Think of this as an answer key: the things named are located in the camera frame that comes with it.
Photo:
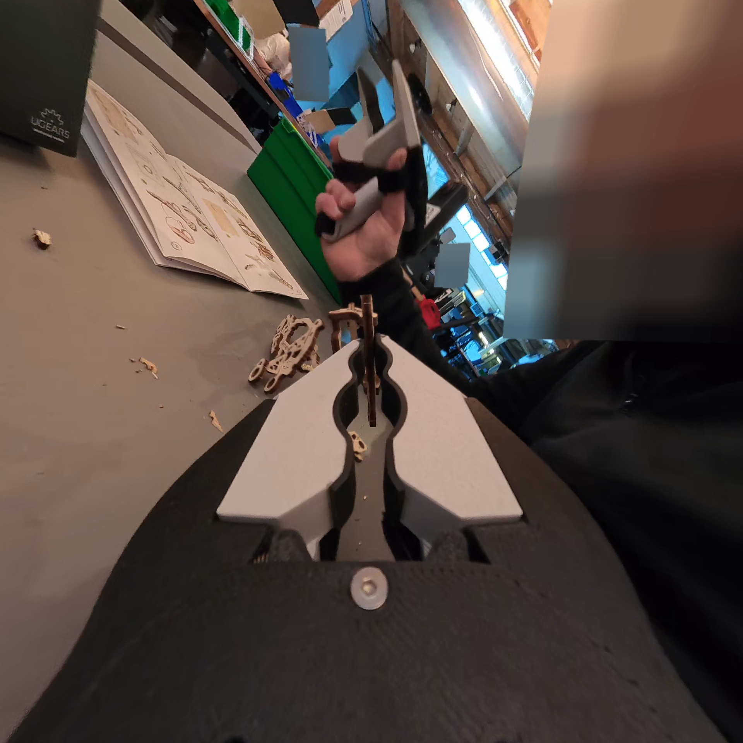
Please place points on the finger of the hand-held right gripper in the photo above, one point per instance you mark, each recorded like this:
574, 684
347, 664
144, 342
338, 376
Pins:
370, 101
406, 110

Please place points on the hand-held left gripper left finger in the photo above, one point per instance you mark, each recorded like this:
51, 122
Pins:
290, 464

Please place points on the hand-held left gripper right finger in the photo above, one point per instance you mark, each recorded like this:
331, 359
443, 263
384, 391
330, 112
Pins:
453, 464

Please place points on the wooden frame part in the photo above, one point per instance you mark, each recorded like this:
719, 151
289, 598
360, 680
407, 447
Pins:
367, 325

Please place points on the person's right forearm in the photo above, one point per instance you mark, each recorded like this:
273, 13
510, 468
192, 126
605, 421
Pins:
400, 307

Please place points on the black model kit box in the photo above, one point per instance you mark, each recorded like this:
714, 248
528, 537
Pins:
46, 69

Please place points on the small wooden plate with holes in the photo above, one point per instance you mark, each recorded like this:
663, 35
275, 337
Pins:
357, 446

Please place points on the green plastic bin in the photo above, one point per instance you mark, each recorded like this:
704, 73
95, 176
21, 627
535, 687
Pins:
290, 174

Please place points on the wooden chassis assembly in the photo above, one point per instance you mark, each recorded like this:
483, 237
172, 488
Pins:
290, 348

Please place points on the open instruction booklet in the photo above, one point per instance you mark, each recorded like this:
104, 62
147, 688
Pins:
191, 220

